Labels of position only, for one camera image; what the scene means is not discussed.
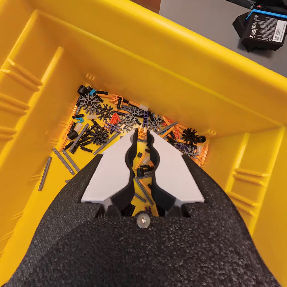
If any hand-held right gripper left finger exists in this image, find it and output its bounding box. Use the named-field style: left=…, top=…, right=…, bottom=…
left=81, top=128, right=139, bottom=217

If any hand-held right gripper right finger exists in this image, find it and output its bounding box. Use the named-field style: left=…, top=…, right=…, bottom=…
left=146, top=130, right=205, bottom=217

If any pile of black orange pieces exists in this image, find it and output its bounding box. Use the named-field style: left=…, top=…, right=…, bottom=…
left=38, top=85, right=210, bottom=216

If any yellow plastic bin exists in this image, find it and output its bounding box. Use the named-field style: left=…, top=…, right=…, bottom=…
left=0, top=0, right=287, bottom=287

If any black battery blue stripe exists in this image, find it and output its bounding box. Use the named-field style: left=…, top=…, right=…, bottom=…
left=232, top=0, right=287, bottom=52

